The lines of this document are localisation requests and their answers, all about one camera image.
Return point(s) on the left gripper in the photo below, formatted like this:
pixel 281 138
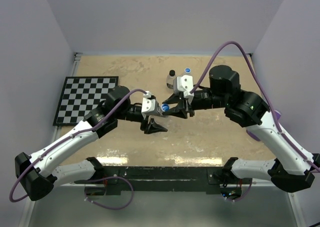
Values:
pixel 153 126

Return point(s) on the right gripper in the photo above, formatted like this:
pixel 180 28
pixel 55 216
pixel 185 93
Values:
pixel 178 111

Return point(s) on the blue bottle cap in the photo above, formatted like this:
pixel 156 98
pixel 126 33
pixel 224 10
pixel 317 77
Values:
pixel 187 69
pixel 164 107

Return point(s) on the small clear plastic bottle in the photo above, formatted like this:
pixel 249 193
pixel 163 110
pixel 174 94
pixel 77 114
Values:
pixel 170 81

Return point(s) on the black bottle cap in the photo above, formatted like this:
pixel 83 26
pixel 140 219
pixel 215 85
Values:
pixel 172 73

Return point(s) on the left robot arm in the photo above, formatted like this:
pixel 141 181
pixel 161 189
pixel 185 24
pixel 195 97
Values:
pixel 40 172

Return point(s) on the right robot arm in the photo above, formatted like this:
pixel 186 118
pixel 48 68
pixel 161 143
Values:
pixel 290 171

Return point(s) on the black white checkerboard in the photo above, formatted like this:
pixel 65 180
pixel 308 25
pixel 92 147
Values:
pixel 86 92

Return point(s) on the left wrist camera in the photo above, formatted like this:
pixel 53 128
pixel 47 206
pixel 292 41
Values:
pixel 150 105

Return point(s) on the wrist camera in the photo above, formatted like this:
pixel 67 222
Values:
pixel 183 84
pixel 150 105

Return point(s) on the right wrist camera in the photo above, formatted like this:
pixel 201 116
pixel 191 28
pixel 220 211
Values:
pixel 183 84

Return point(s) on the aluminium rail left edge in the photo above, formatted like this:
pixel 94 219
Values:
pixel 59 122

